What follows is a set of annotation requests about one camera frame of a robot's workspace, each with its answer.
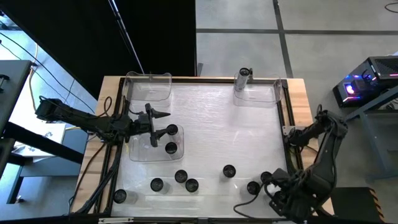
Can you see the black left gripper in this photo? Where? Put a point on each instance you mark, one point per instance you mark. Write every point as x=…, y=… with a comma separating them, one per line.
x=143, y=126

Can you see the silver mounting plate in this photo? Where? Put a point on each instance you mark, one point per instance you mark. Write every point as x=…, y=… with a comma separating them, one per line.
x=283, y=128

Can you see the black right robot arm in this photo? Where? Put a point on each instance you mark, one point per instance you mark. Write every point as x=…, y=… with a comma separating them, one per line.
x=326, y=155

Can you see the red band Celsius can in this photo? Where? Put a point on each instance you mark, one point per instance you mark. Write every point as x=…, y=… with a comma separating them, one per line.
x=157, y=184
x=229, y=171

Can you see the white printed box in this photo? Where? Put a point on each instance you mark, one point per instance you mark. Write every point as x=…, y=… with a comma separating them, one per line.
x=53, y=132

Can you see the black desk leg frame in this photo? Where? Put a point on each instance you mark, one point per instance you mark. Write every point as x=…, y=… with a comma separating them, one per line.
x=46, y=144

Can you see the black desktop computer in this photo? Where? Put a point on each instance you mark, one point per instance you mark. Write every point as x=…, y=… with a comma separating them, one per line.
x=382, y=67

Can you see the grey stand foot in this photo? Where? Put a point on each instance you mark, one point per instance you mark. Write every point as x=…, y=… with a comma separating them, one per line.
x=200, y=70

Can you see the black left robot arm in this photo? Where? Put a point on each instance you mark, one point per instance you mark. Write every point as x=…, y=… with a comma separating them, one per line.
x=77, y=119

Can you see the white label strip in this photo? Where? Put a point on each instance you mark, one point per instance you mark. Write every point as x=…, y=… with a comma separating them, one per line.
x=115, y=220

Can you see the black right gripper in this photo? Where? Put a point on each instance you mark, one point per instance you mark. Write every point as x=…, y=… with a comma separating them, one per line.
x=292, y=199

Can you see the thin metal pole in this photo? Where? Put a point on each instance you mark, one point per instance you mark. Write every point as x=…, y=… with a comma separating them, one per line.
x=124, y=32

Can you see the dark grey desk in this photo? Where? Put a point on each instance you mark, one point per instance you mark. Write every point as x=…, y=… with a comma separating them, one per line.
x=12, y=87

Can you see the clear plastic bin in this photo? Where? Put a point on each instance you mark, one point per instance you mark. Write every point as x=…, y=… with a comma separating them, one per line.
x=146, y=90
x=143, y=155
x=264, y=96

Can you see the black aluminium table frame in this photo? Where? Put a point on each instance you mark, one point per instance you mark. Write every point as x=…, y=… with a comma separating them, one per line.
x=183, y=80

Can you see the grey camera bracket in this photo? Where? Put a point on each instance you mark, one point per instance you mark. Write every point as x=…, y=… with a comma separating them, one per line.
x=202, y=220

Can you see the grey metal stand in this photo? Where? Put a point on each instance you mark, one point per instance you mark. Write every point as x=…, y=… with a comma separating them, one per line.
x=373, y=140

